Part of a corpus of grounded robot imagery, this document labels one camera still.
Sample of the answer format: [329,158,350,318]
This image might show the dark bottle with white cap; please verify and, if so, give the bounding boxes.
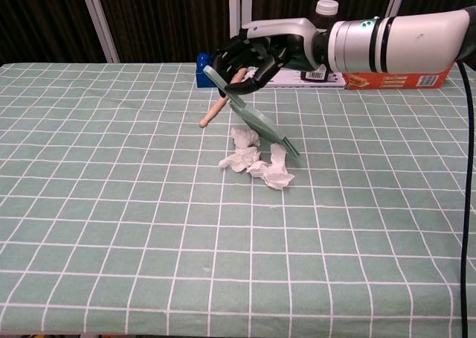
[299,0,341,83]

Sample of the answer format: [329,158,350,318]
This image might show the wooden stick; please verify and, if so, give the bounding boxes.
[198,68,247,128]

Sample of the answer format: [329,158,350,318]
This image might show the orange cracker box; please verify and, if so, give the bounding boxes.
[341,63,457,91]

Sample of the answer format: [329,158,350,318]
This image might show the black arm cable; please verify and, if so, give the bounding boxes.
[454,47,476,338]

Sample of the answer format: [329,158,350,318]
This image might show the white paper ball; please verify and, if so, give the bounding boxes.
[245,143,296,192]
[217,146,260,173]
[230,126,262,148]

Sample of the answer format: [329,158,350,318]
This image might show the blue toy brick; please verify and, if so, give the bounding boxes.
[196,52,225,89]

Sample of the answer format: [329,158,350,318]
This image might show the green white checked tablecloth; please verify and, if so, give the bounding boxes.
[0,62,476,334]

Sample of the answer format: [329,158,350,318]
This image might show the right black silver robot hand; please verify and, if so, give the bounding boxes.
[212,17,329,95]

